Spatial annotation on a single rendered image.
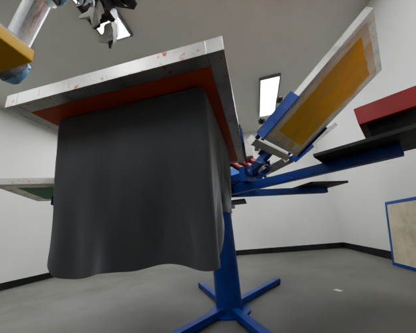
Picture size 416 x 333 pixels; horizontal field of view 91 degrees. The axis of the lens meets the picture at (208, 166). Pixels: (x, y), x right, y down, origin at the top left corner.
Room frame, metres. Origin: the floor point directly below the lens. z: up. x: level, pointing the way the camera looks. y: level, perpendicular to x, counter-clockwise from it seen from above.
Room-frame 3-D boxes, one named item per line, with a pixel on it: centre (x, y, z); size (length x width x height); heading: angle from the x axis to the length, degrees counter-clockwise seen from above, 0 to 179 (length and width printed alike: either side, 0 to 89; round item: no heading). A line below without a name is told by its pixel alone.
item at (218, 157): (0.68, -0.04, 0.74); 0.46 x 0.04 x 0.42; 169
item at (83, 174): (0.49, 0.21, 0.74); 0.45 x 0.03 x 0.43; 79
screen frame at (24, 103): (0.77, 0.15, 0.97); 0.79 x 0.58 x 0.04; 169
